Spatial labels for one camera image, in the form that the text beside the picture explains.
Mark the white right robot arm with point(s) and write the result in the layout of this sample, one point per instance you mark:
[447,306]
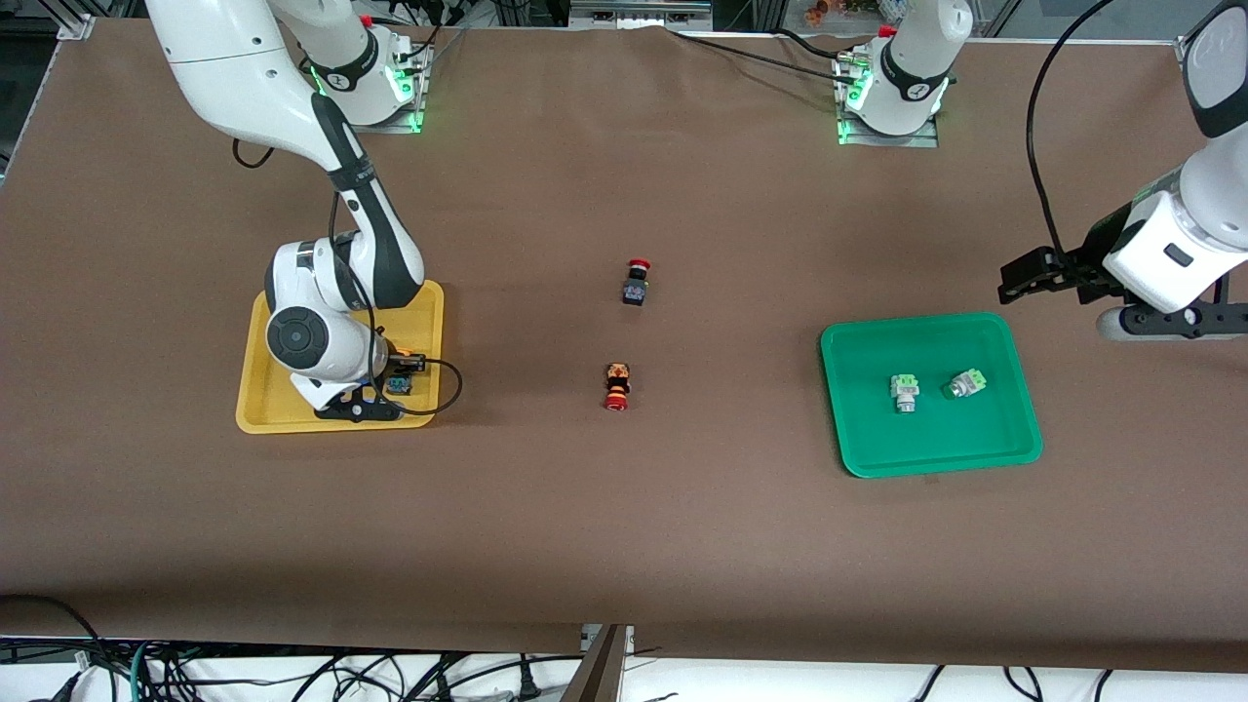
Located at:
[224,58]

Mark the black power plug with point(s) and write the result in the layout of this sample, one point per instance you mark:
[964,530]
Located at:
[527,690]

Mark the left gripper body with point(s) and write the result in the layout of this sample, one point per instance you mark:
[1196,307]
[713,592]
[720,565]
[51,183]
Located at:
[1085,264]

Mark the dark table leg post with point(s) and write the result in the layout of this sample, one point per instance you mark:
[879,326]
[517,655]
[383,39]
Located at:
[597,678]

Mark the brown table mat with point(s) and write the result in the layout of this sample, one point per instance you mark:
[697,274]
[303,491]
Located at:
[624,536]

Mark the aluminium frame corner profile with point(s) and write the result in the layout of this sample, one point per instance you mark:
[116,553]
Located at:
[76,27]
[1183,49]

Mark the green plastic tray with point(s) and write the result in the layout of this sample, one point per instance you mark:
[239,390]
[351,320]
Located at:
[926,439]

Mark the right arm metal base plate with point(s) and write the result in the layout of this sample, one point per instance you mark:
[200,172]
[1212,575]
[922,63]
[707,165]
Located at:
[390,128]

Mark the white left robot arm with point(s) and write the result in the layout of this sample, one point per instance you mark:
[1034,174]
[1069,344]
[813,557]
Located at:
[1219,180]

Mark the yellow plastic tray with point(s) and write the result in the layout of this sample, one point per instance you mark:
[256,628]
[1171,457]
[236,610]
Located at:
[261,400]

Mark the grey metal table bracket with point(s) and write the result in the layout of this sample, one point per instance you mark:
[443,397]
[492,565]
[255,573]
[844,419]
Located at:
[593,636]

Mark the green push button switch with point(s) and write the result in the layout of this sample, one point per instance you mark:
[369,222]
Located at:
[965,384]
[905,388]

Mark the red push button switch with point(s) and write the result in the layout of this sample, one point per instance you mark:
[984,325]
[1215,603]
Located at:
[616,385]
[635,291]

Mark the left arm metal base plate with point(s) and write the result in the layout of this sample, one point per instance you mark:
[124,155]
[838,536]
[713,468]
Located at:
[907,142]

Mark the yellow push button switch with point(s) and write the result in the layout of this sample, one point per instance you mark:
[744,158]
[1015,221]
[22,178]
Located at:
[397,386]

